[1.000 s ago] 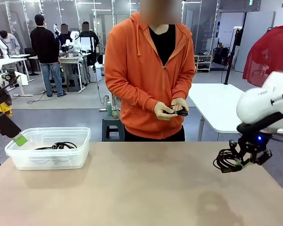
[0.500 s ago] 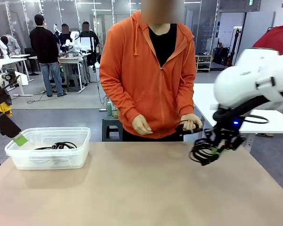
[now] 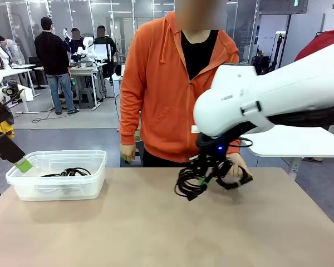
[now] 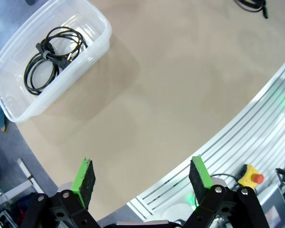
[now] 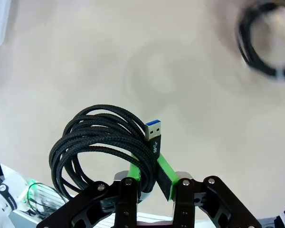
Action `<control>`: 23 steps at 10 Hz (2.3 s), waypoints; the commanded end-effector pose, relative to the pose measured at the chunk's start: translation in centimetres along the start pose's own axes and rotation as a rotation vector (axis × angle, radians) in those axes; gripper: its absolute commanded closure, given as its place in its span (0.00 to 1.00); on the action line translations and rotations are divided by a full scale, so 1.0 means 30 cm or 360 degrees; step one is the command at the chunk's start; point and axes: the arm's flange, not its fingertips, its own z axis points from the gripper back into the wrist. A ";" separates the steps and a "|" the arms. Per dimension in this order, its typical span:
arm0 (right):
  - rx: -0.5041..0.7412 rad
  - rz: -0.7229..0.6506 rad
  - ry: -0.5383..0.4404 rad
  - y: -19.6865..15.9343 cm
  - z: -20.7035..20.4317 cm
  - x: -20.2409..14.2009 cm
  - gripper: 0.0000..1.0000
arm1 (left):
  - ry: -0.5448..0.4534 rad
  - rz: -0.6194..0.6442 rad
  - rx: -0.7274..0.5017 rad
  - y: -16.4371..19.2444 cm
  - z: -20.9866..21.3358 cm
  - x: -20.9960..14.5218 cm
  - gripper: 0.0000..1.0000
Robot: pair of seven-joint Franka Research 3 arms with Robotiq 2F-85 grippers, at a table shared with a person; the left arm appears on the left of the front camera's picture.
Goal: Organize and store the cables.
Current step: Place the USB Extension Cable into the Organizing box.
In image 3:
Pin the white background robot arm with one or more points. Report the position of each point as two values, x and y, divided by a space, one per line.
87 46
2 55

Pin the red cape on mannequin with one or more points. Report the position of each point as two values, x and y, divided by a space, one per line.
323 41

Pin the black tripod stand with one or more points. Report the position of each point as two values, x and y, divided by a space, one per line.
278 50

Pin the white desk with metal legs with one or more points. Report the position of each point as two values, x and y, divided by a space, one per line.
16 71
83 71

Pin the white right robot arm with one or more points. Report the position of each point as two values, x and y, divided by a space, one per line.
267 91

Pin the person's right forearm orange sleeve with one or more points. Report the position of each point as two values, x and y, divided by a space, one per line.
129 125

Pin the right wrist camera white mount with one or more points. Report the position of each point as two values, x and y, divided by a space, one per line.
195 129

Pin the person's left hand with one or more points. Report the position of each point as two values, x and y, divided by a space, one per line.
238 165

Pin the person in black top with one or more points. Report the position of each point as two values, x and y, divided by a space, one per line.
101 40

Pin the yellow cloth item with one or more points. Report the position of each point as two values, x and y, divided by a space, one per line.
5 129

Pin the translucent plastic storage bin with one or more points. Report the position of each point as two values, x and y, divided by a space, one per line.
58 189

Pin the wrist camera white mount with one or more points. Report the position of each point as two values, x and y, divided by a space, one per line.
195 129
9 89

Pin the black backpack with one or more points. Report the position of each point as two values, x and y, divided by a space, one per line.
261 64

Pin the person in orange hoodie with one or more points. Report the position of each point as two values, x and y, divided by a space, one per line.
161 83

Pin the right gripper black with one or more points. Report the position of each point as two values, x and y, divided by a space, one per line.
218 151

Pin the person in dark blue jacket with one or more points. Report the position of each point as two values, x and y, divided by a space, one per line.
76 43

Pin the grey stool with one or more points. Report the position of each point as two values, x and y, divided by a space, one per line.
87 95

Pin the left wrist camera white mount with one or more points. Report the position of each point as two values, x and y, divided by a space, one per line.
9 89

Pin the white table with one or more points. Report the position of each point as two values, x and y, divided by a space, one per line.
295 139

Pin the person's right hand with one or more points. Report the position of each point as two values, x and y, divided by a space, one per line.
128 153

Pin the person in black sweater, cap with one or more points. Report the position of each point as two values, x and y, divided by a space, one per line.
51 53

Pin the person's left forearm orange sleeve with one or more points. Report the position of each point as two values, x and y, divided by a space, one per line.
233 150

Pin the person in grey top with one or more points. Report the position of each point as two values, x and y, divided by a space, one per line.
14 51

